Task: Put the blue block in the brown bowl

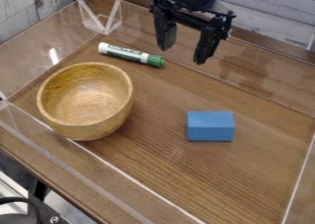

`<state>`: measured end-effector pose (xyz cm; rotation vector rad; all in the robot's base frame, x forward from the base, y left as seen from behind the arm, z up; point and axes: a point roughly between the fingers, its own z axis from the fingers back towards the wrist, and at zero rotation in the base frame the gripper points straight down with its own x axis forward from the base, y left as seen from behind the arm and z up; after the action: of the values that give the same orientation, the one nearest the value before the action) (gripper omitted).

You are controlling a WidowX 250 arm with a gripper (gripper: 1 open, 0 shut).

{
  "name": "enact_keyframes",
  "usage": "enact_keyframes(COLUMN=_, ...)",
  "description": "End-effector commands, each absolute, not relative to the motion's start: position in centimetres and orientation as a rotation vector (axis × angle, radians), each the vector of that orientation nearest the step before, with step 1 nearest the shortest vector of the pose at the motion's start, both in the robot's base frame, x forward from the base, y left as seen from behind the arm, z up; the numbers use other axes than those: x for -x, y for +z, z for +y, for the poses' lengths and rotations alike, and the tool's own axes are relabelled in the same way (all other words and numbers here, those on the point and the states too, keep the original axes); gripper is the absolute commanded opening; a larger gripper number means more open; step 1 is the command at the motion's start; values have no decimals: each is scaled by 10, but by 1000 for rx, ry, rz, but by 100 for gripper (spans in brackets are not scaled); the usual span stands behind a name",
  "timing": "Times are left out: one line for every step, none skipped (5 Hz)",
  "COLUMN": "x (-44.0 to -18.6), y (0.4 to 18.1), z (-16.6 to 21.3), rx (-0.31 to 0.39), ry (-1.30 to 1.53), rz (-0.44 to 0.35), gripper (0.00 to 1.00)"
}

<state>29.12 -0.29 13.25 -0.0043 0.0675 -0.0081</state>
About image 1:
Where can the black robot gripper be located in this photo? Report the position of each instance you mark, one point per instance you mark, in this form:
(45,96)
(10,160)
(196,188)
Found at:
(195,14)

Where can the blue rectangular block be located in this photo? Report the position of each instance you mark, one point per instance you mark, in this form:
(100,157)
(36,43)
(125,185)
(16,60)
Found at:
(209,126)

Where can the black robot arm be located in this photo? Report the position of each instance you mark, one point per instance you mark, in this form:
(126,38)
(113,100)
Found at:
(203,15)

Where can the brown wooden bowl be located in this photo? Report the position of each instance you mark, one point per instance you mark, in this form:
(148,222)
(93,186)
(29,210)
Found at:
(85,100)

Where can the green and white marker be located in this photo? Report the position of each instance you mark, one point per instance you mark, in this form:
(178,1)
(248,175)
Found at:
(144,58)

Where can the black table leg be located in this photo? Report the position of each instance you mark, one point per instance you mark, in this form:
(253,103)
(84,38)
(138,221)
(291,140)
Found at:
(40,190)

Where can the clear acrylic corner bracket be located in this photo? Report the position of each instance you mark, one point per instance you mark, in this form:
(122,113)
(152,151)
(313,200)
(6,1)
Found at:
(98,22)

